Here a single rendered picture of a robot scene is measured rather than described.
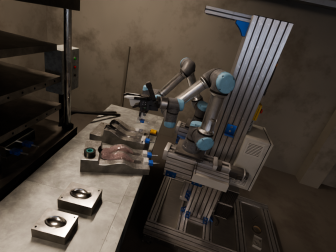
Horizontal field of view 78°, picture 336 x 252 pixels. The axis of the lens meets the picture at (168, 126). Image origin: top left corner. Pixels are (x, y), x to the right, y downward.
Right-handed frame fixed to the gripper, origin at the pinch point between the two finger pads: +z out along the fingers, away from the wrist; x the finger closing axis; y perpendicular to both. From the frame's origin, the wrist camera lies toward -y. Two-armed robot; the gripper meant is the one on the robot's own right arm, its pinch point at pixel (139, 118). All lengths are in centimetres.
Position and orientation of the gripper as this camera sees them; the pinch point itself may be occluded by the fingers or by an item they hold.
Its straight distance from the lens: 215.0
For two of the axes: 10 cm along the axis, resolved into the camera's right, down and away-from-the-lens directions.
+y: 9.7, 2.4, -0.2
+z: -2.1, 8.8, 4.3
